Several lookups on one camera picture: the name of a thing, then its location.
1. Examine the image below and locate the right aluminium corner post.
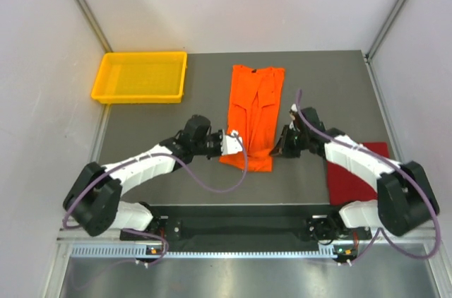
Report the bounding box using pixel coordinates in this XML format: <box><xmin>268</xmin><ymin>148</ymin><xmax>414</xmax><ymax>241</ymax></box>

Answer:
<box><xmin>364</xmin><ymin>0</ymin><xmax>408</xmax><ymax>64</ymax></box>

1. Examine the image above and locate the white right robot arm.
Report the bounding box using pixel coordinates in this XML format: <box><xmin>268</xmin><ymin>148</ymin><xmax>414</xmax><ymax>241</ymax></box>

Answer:
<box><xmin>270</xmin><ymin>106</ymin><xmax>440</xmax><ymax>239</ymax></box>

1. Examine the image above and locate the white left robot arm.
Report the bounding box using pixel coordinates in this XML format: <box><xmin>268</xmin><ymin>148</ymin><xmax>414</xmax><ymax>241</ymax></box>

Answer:
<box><xmin>63</xmin><ymin>115</ymin><xmax>227</xmax><ymax>239</ymax></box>

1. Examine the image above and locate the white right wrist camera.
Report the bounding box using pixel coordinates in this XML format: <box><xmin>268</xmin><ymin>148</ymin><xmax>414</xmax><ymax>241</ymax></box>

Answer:
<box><xmin>289</xmin><ymin>104</ymin><xmax>301</xmax><ymax>131</ymax></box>

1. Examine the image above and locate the aluminium frame rail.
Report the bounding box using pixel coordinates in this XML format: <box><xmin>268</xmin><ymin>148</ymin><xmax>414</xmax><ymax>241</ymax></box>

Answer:
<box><xmin>56</xmin><ymin>231</ymin><xmax>441</xmax><ymax>263</ymax></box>

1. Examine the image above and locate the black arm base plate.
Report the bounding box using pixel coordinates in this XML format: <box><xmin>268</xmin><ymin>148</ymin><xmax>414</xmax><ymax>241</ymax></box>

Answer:
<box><xmin>150</xmin><ymin>204</ymin><xmax>371</xmax><ymax>242</ymax></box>

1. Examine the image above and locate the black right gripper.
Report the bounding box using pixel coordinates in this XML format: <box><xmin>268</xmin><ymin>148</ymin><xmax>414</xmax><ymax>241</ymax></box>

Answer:
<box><xmin>270</xmin><ymin>124</ymin><xmax>310</xmax><ymax>158</ymax></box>

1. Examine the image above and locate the folded red t-shirt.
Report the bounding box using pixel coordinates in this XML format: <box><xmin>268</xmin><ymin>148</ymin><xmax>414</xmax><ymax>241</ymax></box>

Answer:
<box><xmin>326</xmin><ymin>161</ymin><xmax>377</xmax><ymax>205</ymax></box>

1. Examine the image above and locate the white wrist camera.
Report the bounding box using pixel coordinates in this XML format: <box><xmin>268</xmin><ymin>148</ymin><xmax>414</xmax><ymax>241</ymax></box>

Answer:
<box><xmin>289</xmin><ymin>104</ymin><xmax>301</xmax><ymax>131</ymax></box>
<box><xmin>221</xmin><ymin>130</ymin><xmax>244</xmax><ymax>156</ymax></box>

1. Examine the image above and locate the aluminium corner post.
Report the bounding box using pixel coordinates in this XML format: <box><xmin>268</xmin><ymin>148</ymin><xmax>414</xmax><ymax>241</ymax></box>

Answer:
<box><xmin>364</xmin><ymin>0</ymin><xmax>408</xmax><ymax>64</ymax></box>
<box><xmin>74</xmin><ymin>0</ymin><xmax>113</xmax><ymax>53</ymax></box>

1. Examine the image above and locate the yellow plastic bin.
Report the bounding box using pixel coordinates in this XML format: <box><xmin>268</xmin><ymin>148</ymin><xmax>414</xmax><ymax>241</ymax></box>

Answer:
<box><xmin>90</xmin><ymin>52</ymin><xmax>188</xmax><ymax>105</ymax></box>

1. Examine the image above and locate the left aluminium corner post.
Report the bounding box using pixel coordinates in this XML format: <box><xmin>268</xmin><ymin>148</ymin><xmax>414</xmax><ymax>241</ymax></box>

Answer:
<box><xmin>74</xmin><ymin>0</ymin><xmax>113</xmax><ymax>53</ymax></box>

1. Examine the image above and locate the orange t-shirt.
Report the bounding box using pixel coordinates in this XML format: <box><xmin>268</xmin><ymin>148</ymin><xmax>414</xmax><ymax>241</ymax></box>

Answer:
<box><xmin>220</xmin><ymin>65</ymin><xmax>285</xmax><ymax>172</ymax></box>

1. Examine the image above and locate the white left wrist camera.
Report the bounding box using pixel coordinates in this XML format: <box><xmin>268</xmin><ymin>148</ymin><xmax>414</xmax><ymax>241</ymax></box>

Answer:
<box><xmin>221</xmin><ymin>130</ymin><xmax>244</xmax><ymax>156</ymax></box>

